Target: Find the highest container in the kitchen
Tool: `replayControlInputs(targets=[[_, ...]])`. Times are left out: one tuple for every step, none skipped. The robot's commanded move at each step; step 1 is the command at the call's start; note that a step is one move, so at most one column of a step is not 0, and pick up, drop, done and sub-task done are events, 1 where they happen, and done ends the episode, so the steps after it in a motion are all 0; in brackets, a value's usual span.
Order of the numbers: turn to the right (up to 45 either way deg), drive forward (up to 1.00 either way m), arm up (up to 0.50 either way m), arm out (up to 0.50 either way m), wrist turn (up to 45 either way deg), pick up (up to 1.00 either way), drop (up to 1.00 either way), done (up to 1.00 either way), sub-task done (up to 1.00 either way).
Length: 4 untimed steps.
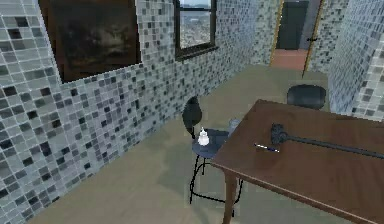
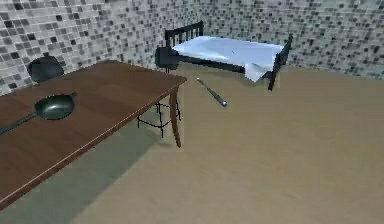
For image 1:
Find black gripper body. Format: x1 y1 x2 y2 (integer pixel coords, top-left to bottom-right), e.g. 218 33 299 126
270 122 291 145

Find blue and white pen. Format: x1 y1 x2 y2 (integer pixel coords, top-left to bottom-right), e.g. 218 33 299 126
253 142 281 154

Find black round-seat chair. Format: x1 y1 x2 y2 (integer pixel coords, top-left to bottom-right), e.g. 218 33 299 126
181 95 245 218
286 84 328 111

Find brown wooden table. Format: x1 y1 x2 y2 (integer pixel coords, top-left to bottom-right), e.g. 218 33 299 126
210 98 384 224

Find grey room door yellow edge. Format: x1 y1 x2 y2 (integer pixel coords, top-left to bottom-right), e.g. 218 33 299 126
301 0 326 80

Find dark framed window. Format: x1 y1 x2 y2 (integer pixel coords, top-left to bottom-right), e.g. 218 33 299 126
172 0 220 62

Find dark framed wall picture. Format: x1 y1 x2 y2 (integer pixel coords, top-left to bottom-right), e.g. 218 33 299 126
37 0 143 85

